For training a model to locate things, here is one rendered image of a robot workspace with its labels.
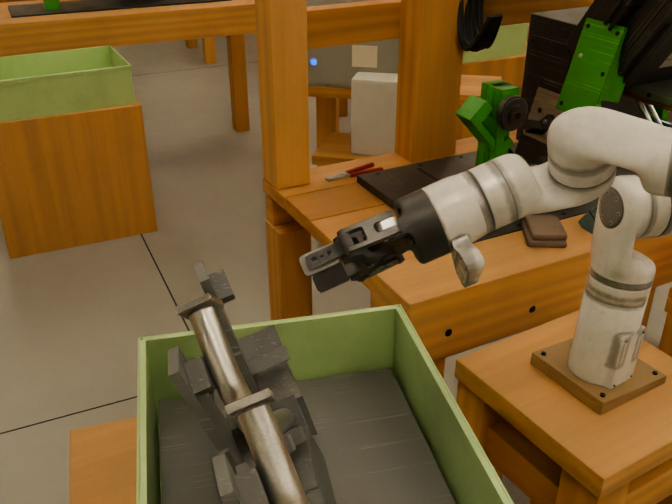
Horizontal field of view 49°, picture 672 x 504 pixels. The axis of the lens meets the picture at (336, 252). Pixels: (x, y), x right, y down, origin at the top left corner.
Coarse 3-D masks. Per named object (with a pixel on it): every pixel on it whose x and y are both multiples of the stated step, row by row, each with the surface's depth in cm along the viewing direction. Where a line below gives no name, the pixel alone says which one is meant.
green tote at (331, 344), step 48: (192, 336) 112; (240, 336) 114; (288, 336) 116; (336, 336) 119; (384, 336) 121; (144, 384) 102; (432, 384) 104; (144, 432) 93; (432, 432) 107; (144, 480) 86; (480, 480) 90
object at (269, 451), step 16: (240, 400) 62; (256, 400) 62; (272, 400) 67; (240, 416) 63; (256, 416) 63; (272, 416) 64; (256, 432) 62; (272, 432) 63; (256, 448) 62; (272, 448) 62; (256, 464) 63; (272, 464) 62; (288, 464) 62; (272, 480) 62; (288, 480) 62; (272, 496) 62; (288, 496) 61; (304, 496) 62
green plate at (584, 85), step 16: (592, 32) 165; (608, 32) 161; (624, 32) 158; (576, 48) 169; (592, 48) 165; (608, 48) 161; (576, 64) 169; (592, 64) 165; (608, 64) 161; (576, 80) 169; (592, 80) 165; (608, 80) 162; (560, 96) 173; (576, 96) 169; (592, 96) 165; (608, 96) 166
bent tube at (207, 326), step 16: (192, 304) 77; (208, 304) 78; (192, 320) 78; (208, 320) 77; (208, 336) 77; (224, 336) 78; (208, 352) 77; (224, 352) 77; (208, 368) 77; (224, 368) 76; (224, 384) 76; (240, 384) 76; (224, 400) 77; (288, 416) 94
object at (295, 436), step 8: (232, 432) 84; (240, 432) 84; (288, 432) 93; (296, 432) 93; (240, 440) 84; (288, 440) 83; (296, 440) 93; (304, 440) 94; (240, 448) 84; (248, 448) 84; (288, 448) 83; (248, 456) 83; (248, 464) 83
